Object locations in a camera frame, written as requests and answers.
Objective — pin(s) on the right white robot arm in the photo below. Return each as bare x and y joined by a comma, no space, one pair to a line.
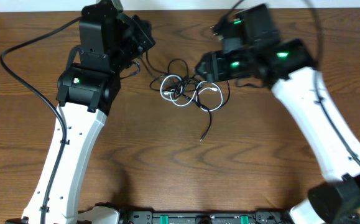
288,70

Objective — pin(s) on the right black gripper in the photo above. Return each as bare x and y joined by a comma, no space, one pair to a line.
216,71

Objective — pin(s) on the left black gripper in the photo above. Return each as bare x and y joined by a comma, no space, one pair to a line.
145,29

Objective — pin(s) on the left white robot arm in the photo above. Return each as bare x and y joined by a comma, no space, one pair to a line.
111,41

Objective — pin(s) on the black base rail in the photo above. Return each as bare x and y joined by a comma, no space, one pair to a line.
148,217

